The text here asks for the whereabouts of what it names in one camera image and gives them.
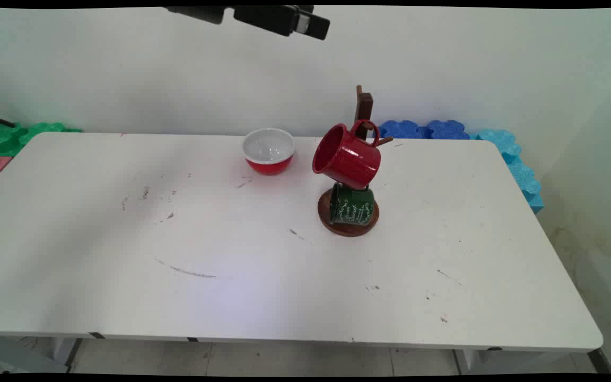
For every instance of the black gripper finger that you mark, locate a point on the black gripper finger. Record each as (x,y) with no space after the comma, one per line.
(202,13)
(268,18)

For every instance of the red enamel mug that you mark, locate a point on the red enamel mug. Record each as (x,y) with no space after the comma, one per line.
(350,159)

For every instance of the brown wooden mug tree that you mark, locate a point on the brown wooden mug tree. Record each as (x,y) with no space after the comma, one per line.
(364,106)

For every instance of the red bowl white inside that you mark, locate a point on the red bowl white inside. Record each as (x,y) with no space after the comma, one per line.
(268,148)

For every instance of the dark blue foam mat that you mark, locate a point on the dark blue foam mat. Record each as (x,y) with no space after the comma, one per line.
(401,129)
(447,130)

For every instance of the green enamel mug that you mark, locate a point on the green enamel mug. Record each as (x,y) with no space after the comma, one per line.
(353,208)

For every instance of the green foam mat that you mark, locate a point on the green foam mat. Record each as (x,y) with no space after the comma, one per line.
(6,138)

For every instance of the light blue foam mat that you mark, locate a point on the light blue foam mat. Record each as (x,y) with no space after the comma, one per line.
(523,176)
(499,140)
(534,202)

